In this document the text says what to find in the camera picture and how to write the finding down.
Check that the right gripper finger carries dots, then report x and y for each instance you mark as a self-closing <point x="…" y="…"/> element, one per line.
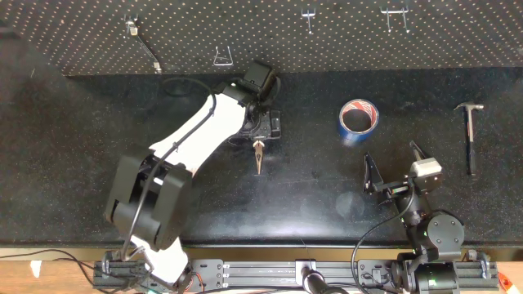
<point x="417" y="153"/>
<point x="371" y="173"/>

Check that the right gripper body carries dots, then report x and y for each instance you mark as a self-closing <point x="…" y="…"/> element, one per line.
<point x="390" y="192"/>

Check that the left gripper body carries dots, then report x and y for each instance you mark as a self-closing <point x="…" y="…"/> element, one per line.
<point x="261" y="124"/>

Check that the needle nose pliers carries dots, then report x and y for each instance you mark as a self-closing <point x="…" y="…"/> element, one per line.
<point x="258" y="157"/>

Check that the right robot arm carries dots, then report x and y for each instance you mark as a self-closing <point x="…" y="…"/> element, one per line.
<point x="443" y="234"/>

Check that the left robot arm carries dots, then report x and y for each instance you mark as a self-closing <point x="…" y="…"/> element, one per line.
<point x="204" y="130"/>

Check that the black pegboard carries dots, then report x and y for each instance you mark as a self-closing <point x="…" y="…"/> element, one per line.
<point x="81" y="32"/>

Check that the roll of blue tape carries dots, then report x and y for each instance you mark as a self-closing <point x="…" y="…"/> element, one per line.
<point x="346" y="130"/>

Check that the hammer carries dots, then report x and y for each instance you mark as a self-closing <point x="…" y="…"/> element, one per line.
<point x="470" y="130"/>

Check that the metal hook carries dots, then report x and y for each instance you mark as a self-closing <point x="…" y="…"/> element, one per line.
<point x="389" y="22"/>
<point x="309" y="23"/>
<point x="128" y="17"/>
<point x="222" y="64"/>

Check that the wrench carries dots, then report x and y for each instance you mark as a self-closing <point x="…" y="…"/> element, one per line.
<point x="144" y="45"/>

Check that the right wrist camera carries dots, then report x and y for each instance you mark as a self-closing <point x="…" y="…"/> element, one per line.
<point x="427" y="173"/>

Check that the mounting rail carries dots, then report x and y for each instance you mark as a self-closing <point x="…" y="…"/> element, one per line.
<point x="253" y="273"/>

